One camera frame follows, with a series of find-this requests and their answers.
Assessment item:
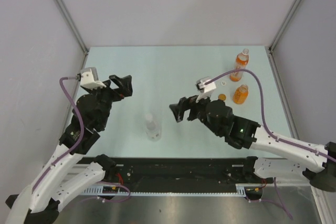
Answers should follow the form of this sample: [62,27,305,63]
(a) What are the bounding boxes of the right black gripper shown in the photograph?
[170,90,222,136]

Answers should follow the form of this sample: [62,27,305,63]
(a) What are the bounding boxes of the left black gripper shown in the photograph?
[86,74,133,128]

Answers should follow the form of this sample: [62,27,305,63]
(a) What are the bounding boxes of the orange bottle cap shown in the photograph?
[218,94,226,101]

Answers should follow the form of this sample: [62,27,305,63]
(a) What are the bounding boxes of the small orange juice bottle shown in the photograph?
[233,84,248,104]

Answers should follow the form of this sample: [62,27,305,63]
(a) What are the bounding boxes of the large orange tea bottle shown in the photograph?
[229,48,249,82]

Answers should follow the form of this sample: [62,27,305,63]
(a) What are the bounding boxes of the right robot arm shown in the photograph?
[169,96,335,192]

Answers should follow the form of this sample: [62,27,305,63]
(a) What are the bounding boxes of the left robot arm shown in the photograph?
[5,71,133,223]

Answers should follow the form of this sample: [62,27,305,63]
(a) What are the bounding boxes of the clear water bottle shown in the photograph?
[144,113,162,142]

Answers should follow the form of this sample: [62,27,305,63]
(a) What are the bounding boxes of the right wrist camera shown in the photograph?
[196,77,216,103]

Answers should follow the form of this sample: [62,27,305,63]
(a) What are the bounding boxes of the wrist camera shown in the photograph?
[196,77,216,103]
[79,67,107,90]

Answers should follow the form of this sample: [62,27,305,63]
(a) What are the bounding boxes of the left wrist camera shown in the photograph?
[79,67,107,90]

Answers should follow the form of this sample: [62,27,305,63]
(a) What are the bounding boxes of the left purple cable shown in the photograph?
[31,76,86,192]

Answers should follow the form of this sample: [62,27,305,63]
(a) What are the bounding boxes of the purple cable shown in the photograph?
[31,76,86,192]
[204,68,336,163]

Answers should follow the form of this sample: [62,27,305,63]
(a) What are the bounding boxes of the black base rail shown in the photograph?
[69,157,300,193]

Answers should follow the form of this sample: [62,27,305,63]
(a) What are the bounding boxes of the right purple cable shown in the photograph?
[204,68,336,163]

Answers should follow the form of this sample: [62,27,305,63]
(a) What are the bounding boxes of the white slotted cable duct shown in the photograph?
[80,183,264,197]

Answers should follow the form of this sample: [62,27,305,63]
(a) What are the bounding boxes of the right aluminium frame post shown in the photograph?
[267,0,318,51]

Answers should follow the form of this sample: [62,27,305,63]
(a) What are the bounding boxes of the aluminium frame post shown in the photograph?
[54,0,89,55]
[267,0,318,51]

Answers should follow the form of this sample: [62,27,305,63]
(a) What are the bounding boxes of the left aluminium frame post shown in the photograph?
[54,0,89,55]

